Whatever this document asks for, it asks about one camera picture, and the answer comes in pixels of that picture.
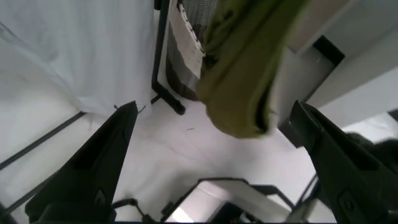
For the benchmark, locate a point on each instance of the green garment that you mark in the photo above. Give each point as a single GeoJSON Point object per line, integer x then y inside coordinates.
{"type": "Point", "coordinates": [239, 77]}

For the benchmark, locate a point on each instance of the white laundry basket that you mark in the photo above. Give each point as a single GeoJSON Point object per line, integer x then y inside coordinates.
{"type": "Point", "coordinates": [183, 40]}

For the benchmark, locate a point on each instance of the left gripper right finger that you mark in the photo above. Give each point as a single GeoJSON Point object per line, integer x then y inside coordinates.
{"type": "Point", "coordinates": [351, 180]}

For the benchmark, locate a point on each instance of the black clothes rack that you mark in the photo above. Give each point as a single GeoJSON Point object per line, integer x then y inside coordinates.
{"type": "Point", "coordinates": [158, 62]}

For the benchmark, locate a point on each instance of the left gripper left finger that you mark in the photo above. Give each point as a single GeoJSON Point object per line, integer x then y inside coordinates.
{"type": "Point", "coordinates": [93, 171]}

